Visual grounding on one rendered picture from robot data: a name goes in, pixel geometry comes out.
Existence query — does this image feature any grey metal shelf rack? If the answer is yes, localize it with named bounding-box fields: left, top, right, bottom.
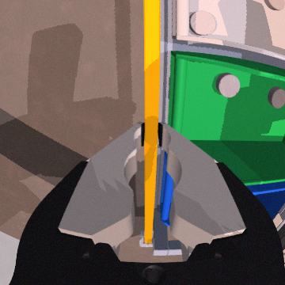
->
left=139, top=0, right=285, bottom=256

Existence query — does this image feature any yellow bar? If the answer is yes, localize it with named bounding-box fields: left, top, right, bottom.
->
left=144, top=0, right=160, bottom=243

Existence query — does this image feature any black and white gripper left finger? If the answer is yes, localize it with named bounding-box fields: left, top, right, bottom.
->
left=9, top=121, right=145, bottom=285

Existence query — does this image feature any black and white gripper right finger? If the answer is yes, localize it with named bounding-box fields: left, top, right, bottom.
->
left=158, top=122, right=285, bottom=285

